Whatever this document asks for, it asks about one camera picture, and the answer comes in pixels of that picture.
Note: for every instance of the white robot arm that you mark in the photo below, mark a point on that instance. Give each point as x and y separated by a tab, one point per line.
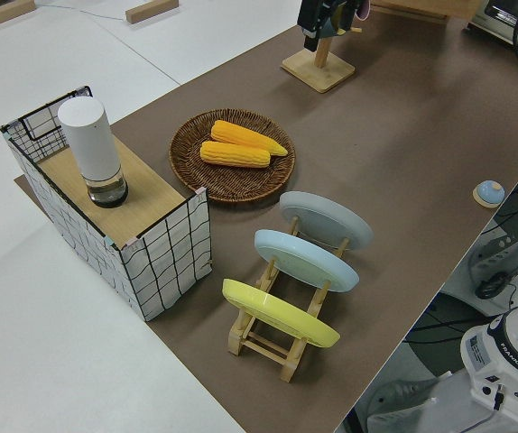
507	356

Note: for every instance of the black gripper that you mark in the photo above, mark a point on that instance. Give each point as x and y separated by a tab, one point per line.
315	13

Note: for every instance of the light wooden block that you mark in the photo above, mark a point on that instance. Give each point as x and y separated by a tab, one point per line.
2	14
150	11

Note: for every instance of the pink mug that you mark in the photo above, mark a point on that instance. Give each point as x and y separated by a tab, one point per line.
363	9

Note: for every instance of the yellow plate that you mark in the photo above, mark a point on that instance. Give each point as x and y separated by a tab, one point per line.
277	311

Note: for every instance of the yellow corn cob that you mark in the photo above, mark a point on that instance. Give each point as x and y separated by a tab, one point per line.
241	133
235	154

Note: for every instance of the wooden plate rack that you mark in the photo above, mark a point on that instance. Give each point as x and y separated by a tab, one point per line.
293	361

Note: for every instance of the white toaster oven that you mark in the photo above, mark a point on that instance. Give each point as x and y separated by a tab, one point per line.
493	15

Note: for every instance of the white cylindrical grinder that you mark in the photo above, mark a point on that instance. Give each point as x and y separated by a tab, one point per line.
89	140

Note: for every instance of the grey plate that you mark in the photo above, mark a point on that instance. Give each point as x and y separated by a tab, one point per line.
322	216

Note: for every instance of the light blue plate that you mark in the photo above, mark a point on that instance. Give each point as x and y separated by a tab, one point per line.
299	259

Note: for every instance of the light wooden cabinet box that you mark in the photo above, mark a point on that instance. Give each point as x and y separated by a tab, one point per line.
471	10

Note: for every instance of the brown wicker basket tray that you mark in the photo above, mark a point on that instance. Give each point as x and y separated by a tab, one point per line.
241	185

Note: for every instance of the wooden mug tree stand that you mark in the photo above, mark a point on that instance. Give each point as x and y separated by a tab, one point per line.
317	72

